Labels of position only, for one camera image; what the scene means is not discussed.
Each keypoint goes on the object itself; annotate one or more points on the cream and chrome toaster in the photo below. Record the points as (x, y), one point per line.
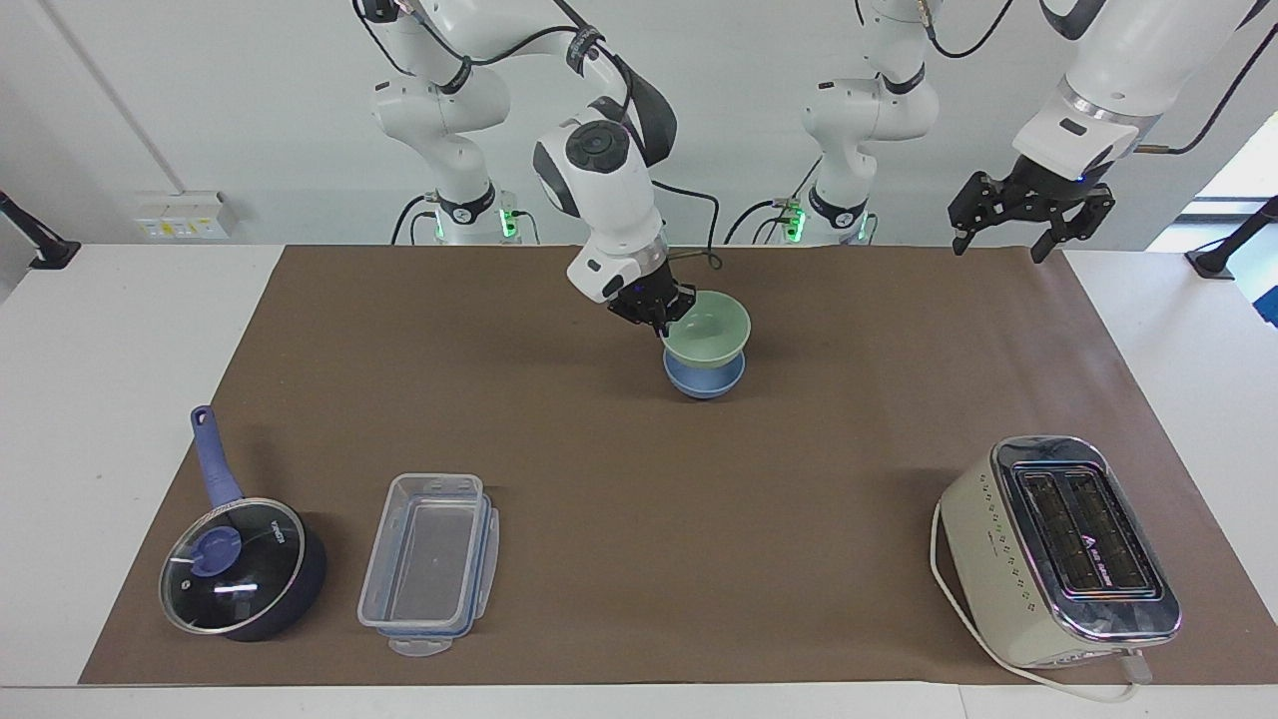
(1008, 569)

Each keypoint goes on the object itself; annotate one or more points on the glass lid with blue knob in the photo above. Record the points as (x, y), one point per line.
(250, 581)

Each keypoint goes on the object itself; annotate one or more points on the blue saucepan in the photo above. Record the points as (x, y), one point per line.
(216, 461)

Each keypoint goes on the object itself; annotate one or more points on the green bowl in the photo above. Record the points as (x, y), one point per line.
(717, 330)

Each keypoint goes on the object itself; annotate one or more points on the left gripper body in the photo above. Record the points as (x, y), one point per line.
(1048, 185)

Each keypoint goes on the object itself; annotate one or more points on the black stand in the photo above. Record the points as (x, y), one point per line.
(1223, 258)
(45, 250)

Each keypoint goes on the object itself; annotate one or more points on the clear plastic container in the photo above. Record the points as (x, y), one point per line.
(424, 559)

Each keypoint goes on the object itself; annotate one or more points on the blue bowl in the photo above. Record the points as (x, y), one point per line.
(704, 384)

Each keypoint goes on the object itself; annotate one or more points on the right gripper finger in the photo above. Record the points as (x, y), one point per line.
(686, 297)
(657, 325)

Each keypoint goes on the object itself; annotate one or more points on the white wall socket box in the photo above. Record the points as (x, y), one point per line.
(185, 215)

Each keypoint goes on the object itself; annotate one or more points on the clear plastic container lid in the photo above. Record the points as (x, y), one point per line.
(489, 559)

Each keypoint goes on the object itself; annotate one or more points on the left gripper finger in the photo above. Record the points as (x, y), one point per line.
(973, 212)
(1080, 222)

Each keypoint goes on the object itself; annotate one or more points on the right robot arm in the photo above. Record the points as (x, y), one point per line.
(609, 200)

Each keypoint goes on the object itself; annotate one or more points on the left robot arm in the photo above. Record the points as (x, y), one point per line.
(1093, 100)

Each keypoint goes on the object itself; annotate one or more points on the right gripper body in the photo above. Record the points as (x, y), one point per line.
(647, 292)

